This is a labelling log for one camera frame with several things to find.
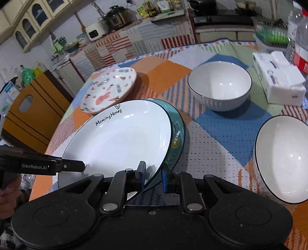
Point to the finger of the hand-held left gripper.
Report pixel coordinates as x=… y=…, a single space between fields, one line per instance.
x=72 y=165

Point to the red label water bottle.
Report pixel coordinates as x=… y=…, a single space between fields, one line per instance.
x=302 y=48

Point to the clear basket with green items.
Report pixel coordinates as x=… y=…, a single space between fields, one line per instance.
x=270 y=32

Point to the teal patterned plate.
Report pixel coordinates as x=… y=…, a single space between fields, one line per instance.
x=176 y=134

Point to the striped patchwork counter cloth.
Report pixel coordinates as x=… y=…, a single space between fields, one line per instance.
x=144 y=40

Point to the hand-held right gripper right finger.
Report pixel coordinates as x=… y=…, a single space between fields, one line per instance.
x=165 y=180

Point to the white kitchen appliance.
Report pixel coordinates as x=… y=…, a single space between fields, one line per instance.
x=96 y=31

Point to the clear plastic bottle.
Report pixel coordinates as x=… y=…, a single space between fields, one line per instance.
x=292 y=31

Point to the white tissue pack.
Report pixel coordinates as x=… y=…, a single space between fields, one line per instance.
x=279 y=79

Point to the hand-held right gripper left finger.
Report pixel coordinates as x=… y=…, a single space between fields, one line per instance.
x=142 y=176

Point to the orange wooden chair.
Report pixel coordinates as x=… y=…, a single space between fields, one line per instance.
x=36 y=113

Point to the person's left hand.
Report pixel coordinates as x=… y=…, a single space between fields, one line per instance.
x=8 y=199

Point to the cream wall cabinets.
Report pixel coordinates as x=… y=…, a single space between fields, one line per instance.
x=36 y=19

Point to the large white black-rimmed plate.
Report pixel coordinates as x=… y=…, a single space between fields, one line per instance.
x=120 y=139

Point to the pink rabbit print plate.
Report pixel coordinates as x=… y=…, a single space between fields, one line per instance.
x=108 y=90

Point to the green plastic bag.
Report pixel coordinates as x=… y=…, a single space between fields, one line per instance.
x=30 y=75

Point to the colourful checked tablecloth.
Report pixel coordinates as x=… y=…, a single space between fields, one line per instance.
x=216 y=127

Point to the black gas stove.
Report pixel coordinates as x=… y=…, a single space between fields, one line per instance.
x=221 y=19

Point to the white ribbed black-rimmed bowl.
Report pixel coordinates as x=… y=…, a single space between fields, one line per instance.
x=284 y=158
x=220 y=84

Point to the row of food boxes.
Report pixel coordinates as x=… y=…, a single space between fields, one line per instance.
x=158 y=7

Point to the blue and white box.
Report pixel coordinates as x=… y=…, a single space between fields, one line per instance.
x=8 y=98

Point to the black pressure cooker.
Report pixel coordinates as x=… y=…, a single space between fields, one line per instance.
x=119 y=19

